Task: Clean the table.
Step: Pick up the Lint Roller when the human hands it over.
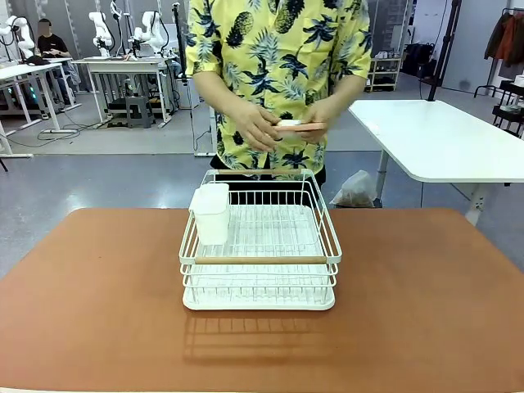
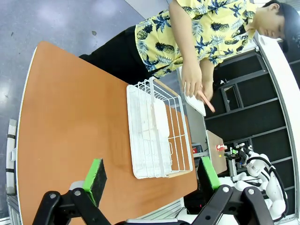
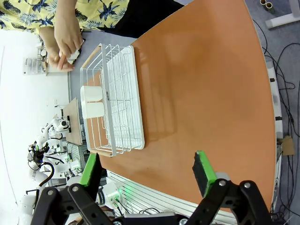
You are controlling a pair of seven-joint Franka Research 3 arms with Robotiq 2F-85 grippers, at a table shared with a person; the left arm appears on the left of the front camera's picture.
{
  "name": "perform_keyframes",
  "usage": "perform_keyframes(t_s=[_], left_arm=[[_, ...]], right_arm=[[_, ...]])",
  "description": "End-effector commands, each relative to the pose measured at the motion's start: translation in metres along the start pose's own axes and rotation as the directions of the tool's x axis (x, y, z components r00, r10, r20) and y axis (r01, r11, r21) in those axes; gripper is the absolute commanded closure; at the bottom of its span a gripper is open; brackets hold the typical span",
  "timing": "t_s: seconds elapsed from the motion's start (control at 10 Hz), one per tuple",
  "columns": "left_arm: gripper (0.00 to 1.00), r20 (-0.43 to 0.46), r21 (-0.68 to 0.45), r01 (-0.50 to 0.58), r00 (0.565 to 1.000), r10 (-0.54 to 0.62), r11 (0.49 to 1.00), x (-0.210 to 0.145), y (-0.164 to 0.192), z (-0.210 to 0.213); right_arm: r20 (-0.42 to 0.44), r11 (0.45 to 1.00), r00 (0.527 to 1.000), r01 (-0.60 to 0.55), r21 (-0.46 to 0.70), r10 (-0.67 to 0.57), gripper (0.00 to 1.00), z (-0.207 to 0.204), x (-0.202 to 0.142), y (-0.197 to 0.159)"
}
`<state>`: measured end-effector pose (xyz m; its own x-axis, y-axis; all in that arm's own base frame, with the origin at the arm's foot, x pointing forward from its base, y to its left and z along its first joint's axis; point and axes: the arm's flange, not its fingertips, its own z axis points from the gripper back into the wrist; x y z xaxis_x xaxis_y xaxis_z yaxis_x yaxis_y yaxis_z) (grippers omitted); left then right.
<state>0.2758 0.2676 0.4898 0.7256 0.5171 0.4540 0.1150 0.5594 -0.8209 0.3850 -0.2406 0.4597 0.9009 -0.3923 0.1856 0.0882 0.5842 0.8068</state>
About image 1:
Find person's right forearm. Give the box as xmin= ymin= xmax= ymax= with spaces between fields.
xmin=193 ymin=72 xmax=249 ymax=120

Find black rolling cart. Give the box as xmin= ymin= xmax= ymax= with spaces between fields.
xmin=490 ymin=79 xmax=524 ymax=138

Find white shoe shelf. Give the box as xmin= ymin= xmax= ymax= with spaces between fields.
xmin=365 ymin=56 xmax=404 ymax=93

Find person's left hand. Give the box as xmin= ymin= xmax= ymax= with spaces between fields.
xmin=294 ymin=98 xmax=349 ymax=145

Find black bags pile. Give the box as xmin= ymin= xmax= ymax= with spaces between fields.
xmin=403 ymin=42 xmax=438 ymax=81

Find black tripod pole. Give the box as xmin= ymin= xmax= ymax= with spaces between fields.
xmin=171 ymin=2 xmax=190 ymax=87

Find pink plate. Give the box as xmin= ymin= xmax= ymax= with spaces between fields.
xmin=272 ymin=120 xmax=328 ymax=133

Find white desk with robots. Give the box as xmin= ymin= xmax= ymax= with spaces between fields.
xmin=72 ymin=56 xmax=174 ymax=129

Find clear plastic bag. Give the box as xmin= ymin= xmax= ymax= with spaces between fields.
xmin=329 ymin=169 xmax=377 ymax=208

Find person in yellow pineapple shirt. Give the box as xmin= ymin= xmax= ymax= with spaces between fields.
xmin=184 ymin=0 xmax=373 ymax=192

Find person's left forearm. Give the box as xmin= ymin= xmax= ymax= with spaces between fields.
xmin=318 ymin=73 xmax=368 ymax=115

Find white wire dish rack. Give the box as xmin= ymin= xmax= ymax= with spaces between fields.
xmin=178 ymin=168 xmax=343 ymax=302

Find hanging brown jackets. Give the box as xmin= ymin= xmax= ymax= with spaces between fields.
xmin=484 ymin=7 xmax=524 ymax=69

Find grey plastic stool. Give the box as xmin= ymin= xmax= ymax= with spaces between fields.
xmin=124 ymin=96 xmax=156 ymax=129

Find large white rounded table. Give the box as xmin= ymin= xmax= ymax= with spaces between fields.
xmin=347 ymin=99 xmax=524 ymax=226

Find person's right hand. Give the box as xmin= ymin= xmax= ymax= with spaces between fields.
xmin=228 ymin=102 xmax=284 ymax=153

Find seated person in black shirt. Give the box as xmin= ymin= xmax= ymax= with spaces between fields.
xmin=35 ymin=18 xmax=77 ymax=106

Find black light stand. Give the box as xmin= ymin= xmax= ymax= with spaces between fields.
xmin=427 ymin=0 xmax=464 ymax=102

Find white plastic cutlery holder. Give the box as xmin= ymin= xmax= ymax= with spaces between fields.
xmin=188 ymin=183 xmax=231 ymax=246

